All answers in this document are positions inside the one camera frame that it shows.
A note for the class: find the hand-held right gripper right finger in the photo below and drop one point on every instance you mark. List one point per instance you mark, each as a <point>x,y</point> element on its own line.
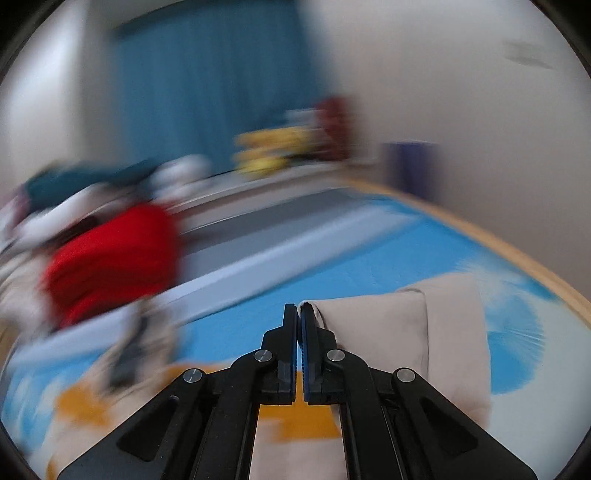
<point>305,355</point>

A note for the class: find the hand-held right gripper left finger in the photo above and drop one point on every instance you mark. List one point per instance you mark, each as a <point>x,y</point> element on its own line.
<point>291,350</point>

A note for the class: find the large beige cloth garment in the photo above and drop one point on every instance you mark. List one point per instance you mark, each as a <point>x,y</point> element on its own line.
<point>397,332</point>

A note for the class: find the red knitted garment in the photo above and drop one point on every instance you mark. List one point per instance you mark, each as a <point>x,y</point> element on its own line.
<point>115,263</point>

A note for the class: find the blue printed bed sheet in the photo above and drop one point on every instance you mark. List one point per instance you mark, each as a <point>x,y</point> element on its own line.
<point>369,258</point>

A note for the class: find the grey striped mattress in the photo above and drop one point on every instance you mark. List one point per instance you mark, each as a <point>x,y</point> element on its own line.
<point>277,217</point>

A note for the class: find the teal cloth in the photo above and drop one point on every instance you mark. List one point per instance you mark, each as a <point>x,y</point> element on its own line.
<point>69,182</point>

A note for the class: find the white cloth pile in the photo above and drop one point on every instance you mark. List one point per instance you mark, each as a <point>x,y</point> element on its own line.
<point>180,170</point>

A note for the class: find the yellow plush toys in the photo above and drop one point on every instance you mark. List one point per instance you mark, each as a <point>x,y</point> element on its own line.
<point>268,150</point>

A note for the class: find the purple box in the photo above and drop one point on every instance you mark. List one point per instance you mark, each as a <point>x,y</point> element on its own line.
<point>410,168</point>

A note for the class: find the dark red plush toy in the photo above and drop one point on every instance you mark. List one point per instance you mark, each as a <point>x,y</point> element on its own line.
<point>337,129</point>

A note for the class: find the teal curtain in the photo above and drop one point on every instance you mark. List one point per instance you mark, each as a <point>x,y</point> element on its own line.
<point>203,83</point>

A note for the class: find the wooden bed frame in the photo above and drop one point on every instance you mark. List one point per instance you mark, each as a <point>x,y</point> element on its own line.
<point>485,235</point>

